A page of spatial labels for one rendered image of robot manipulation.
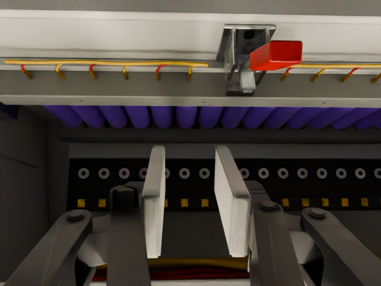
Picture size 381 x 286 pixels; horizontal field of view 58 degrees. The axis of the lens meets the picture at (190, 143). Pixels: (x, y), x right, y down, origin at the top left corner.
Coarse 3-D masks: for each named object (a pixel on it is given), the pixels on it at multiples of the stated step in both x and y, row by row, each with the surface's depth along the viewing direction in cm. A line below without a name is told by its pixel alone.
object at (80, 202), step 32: (96, 160) 35; (128, 160) 35; (192, 160) 36; (256, 160) 36; (288, 160) 36; (320, 160) 36; (352, 160) 36; (96, 192) 35; (192, 192) 35; (288, 192) 35; (320, 192) 36; (352, 192) 36
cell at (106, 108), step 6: (102, 108) 26; (108, 108) 26; (114, 108) 26; (120, 108) 27; (108, 114) 27; (114, 114) 27; (120, 114) 28; (126, 114) 30; (108, 120) 29; (114, 120) 29; (120, 120) 29; (126, 120) 31; (114, 126) 31; (120, 126) 31
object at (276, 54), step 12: (264, 48) 13; (276, 48) 12; (288, 48) 12; (300, 48) 12; (252, 60) 15; (264, 60) 13; (276, 60) 12; (288, 60) 12; (300, 60) 12; (240, 72) 19; (252, 72) 19; (240, 84) 19; (252, 84) 19
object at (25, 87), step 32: (96, 64) 21; (128, 64) 21; (160, 64) 21; (192, 64) 21; (320, 64) 21; (352, 64) 21; (0, 96) 22; (32, 96) 22; (64, 96) 22; (96, 96) 22; (128, 96) 22; (160, 96) 22; (192, 96) 22; (224, 96) 22; (256, 96) 23; (288, 96) 23; (320, 96) 23; (352, 96) 23
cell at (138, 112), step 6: (126, 108) 26; (132, 108) 26; (138, 108) 26; (144, 108) 27; (132, 114) 27; (138, 114) 27; (144, 114) 28; (132, 120) 29; (138, 120) 29; (144, 120) 29; (150, 120) 31; (138, 126) 31; (144, 126) 31
